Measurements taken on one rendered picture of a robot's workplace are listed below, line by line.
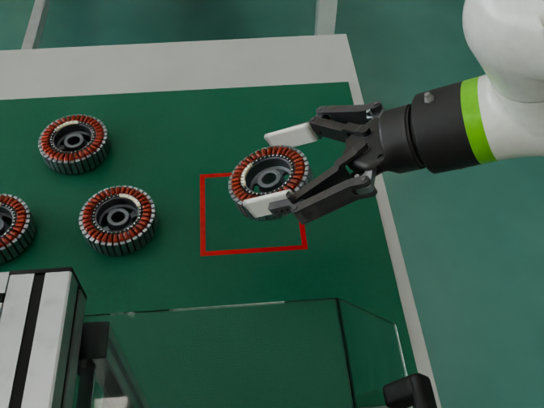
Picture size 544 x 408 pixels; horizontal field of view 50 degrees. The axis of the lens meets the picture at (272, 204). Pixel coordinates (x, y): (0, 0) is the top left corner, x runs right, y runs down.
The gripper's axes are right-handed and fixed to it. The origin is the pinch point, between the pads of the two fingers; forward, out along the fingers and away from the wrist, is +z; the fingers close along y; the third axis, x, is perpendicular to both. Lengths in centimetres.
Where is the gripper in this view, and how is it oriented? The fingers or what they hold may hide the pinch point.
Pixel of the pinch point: (271, 172)
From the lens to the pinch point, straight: 77.2
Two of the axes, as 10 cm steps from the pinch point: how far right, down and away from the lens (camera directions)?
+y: 2.2, -7.7, 6.0
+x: -5.1, -6.2, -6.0
